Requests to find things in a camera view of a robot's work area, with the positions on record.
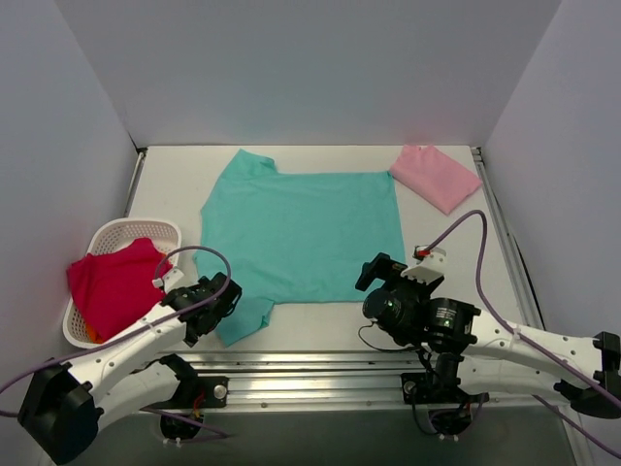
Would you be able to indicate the orange t shirt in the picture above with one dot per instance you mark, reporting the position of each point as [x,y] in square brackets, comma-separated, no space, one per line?
[92,334]

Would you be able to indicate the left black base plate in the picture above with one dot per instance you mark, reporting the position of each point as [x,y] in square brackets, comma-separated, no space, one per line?
[213,390]

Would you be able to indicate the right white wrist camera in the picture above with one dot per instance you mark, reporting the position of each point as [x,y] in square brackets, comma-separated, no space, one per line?
[429,265]

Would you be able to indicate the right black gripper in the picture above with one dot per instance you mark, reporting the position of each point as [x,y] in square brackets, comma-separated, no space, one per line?
[376,271]

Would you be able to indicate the folded pink t shirt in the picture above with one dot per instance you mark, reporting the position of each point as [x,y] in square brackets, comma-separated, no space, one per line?
[433,175]

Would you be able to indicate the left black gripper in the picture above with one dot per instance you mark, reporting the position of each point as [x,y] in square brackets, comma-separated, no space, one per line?
[223,298]

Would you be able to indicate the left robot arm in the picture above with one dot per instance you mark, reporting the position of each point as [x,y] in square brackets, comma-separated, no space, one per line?
[68,403]

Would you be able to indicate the teal t shirt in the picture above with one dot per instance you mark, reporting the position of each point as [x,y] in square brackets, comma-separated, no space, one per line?
[296,238]

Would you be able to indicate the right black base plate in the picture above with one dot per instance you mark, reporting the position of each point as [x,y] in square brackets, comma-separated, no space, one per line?
[421,389]

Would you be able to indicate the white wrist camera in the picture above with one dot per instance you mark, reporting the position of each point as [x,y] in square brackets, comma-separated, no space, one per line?
[169,281]
[429,265]

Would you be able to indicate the white plastic laundry basket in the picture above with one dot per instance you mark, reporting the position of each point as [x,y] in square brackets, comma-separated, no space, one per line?
[112,237]

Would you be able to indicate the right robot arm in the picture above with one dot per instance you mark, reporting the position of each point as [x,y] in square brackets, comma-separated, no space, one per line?
[477,352]

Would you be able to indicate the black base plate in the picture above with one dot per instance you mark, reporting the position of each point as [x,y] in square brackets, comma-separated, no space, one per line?
[213,390]
[421,389]

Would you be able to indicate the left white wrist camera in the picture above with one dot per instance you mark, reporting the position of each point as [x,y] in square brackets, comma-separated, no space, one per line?
[169,281]

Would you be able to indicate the aluminium rail frame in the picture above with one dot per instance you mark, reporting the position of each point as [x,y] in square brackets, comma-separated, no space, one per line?
[309,358]

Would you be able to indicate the crimson t shirt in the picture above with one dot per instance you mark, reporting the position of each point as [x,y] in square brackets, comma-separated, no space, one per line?
[116,286]

